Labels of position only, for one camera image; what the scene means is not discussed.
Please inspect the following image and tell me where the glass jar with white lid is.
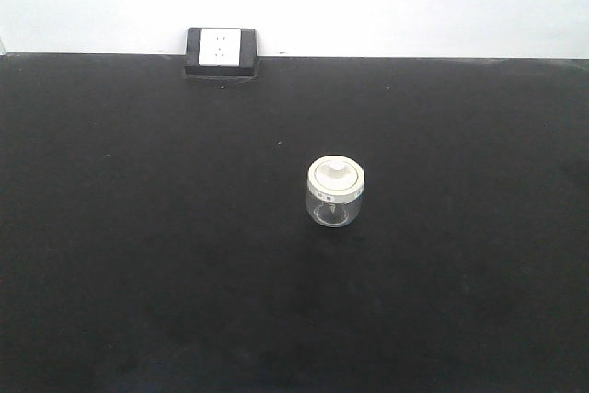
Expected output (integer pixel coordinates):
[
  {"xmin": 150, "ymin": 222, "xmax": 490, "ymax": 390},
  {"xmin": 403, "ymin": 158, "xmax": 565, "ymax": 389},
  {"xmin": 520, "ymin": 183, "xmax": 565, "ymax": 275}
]
[{"xmin": 306, "ymin": 155, "xmax": 365, "ymax": 228}]

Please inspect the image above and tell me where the black white power socket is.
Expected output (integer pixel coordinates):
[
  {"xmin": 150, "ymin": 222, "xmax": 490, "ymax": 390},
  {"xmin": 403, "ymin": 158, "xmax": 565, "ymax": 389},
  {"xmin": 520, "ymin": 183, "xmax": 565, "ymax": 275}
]
[{"xmin": 184, "ymin": 28, "xmax": 259, "ymax": 79}]

